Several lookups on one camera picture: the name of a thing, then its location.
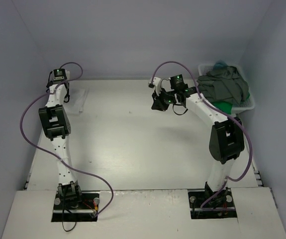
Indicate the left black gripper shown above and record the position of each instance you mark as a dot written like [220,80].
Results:
[66,97]

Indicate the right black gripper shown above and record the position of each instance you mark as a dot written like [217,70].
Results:
[158,104]

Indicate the white t shirt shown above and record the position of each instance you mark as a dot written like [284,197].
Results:
[75,106]

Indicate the grey t shirt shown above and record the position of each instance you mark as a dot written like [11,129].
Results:
[224,85]

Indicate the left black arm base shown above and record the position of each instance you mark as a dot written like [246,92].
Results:
[68,214]

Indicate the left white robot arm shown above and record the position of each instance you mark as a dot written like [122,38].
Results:
[57,129]

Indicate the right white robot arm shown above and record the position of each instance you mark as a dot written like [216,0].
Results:
[226,140]

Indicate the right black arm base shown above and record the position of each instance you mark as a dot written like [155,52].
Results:
[221,207]

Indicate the green t shirt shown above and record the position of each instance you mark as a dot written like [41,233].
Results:
[231,109]

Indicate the teal cloth in basket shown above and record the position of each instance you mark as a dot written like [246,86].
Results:
[220,64]

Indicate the white plastic basket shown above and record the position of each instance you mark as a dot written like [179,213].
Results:
[225,87]

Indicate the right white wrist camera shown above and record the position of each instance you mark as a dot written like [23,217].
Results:
[155,84]

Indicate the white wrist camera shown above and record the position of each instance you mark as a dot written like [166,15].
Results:
[67,75]
[155,84]

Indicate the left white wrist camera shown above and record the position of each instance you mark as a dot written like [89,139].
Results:
[67,75]

